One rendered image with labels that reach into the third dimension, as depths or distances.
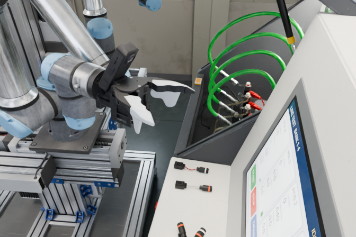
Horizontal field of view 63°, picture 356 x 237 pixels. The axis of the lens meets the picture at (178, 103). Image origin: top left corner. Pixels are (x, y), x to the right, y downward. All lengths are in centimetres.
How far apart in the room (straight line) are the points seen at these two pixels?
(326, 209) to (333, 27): 38
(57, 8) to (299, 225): 73
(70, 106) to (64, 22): 23
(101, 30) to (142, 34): 174
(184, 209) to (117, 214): 98
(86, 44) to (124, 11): 229
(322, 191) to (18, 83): 80
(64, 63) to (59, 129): 46
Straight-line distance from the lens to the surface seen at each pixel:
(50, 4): 86
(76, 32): 84
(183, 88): 61
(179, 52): 318
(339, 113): 51
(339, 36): 67
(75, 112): 75
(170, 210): 96
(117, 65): 57
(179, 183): 100
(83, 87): 65
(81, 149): 110
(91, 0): 154
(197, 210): 96
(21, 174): 123
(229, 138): 100
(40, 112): 100
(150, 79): 63
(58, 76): 70
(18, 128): 98
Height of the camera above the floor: 179
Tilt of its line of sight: 37 degrees down
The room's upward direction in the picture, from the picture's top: straight up
